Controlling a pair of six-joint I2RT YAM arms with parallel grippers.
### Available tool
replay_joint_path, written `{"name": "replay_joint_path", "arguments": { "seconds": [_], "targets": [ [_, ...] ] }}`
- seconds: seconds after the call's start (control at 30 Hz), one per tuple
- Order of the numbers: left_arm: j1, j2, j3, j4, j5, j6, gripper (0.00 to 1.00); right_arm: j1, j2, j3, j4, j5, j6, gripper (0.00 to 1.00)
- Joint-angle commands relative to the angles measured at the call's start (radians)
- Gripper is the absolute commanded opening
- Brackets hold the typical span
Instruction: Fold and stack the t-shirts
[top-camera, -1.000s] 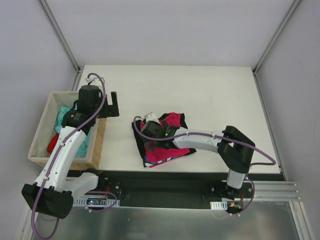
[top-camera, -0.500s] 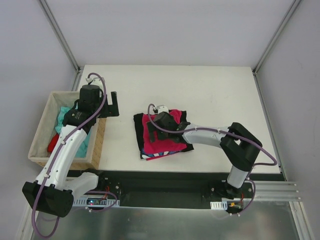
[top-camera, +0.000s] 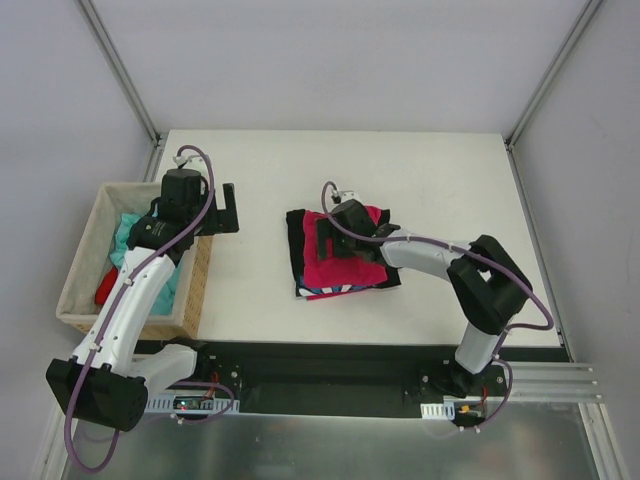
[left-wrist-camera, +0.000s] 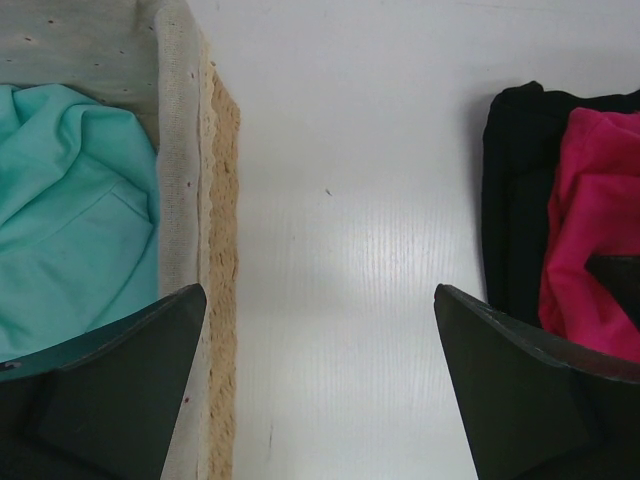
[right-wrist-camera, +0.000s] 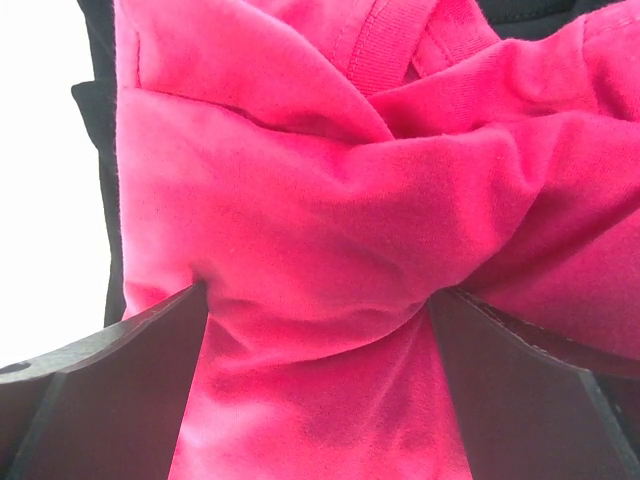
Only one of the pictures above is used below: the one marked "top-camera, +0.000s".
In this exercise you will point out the right white cable duct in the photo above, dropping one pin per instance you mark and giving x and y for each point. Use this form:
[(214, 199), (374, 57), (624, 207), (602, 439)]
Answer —
[(438, 411)]

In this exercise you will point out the red t shirt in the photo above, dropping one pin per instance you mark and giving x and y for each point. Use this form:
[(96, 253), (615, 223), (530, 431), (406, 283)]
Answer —
[(105, 287)]

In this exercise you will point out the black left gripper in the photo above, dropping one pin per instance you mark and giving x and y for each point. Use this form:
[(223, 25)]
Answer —
[(223, 215)]

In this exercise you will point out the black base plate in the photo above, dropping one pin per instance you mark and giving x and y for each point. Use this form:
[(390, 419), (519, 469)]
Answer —
[(340, 380)]

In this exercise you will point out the aluminium rail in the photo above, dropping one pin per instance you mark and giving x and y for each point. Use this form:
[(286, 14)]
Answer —
[(551, 382)]

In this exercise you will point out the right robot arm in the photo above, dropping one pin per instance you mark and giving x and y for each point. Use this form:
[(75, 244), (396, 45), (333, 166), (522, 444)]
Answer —
[(489, 286)]

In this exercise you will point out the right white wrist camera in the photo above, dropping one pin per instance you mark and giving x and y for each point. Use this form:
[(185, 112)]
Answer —
[(340, 196)]

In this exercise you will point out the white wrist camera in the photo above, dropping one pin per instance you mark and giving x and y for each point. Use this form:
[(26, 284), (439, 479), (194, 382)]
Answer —
[(340, 196), (192, 161)]

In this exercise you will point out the teal t shirt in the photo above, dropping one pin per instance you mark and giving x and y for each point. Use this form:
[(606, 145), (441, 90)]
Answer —
[(164, 302)]

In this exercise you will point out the aluminium frame post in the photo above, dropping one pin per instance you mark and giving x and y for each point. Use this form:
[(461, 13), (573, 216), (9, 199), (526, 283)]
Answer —
[(586, 16), (109, 50)]

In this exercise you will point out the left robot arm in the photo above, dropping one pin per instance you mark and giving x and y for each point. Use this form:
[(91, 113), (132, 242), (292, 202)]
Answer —
[(139, 237)]

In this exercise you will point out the black t shirt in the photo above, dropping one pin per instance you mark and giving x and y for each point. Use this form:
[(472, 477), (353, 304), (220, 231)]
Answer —
[(295, 238)]

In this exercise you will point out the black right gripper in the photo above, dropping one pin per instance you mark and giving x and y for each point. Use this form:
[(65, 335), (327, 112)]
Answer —
[(329, 240)]

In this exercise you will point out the patterned t shirt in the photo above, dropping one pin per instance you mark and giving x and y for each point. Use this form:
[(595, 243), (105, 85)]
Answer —
[(312, 293)]

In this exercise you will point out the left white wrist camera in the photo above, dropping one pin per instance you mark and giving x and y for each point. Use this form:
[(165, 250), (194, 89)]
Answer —
[(192, 161)]

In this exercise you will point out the aluminium frame post right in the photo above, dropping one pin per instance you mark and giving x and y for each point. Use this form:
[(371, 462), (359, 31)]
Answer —
[(586, 16)]

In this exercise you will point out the aluminium frame post left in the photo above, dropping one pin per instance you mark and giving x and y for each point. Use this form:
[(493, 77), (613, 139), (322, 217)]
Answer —
[(109, 50)]

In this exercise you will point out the pink t shirt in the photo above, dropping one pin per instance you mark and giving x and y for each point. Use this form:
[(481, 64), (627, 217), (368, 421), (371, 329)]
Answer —
[(334, 272)]

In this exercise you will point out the wicker basket with cloth liner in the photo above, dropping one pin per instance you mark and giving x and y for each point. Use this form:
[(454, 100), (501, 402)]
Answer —
[(91, 263)]

